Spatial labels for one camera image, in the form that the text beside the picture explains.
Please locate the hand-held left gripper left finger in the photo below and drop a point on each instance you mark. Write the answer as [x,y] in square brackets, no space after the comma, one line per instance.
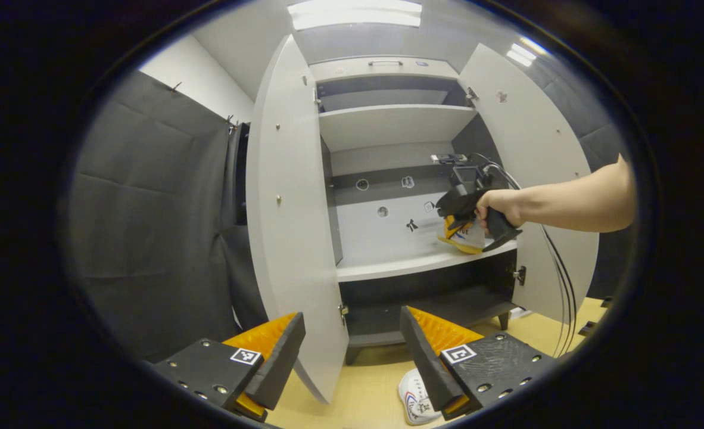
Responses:
[280,357]

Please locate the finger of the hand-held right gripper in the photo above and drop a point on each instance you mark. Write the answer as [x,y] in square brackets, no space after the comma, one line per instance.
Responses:
[451,225]

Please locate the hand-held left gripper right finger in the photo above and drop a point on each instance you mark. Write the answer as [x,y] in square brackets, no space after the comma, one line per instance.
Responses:
[426,363]

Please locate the white canvas shoe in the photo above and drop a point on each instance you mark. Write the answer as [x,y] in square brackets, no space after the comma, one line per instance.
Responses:
[470,241]
[414,399]

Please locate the white shoe cabinet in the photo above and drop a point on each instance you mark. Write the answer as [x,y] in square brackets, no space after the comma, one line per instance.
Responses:
[388,128]

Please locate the white shoe cabinet door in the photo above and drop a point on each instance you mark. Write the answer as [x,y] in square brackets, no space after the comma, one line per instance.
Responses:
[530,119]
[292,208]

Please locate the white paper sheet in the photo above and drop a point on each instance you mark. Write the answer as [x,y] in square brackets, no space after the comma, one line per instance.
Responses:
[520,313]

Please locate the black backdrop cloth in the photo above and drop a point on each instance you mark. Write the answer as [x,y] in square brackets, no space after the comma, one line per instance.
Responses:
[149,226]
[596,119]

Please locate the small ceiling light panel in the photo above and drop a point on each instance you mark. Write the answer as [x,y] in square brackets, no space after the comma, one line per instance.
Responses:
[522,53]

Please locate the large ceiling light panel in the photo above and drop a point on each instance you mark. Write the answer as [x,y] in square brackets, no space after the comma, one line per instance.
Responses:
[355,13]

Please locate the small metal clip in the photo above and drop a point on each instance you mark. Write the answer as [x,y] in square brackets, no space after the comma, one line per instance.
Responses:
[230,122]
[175,87]

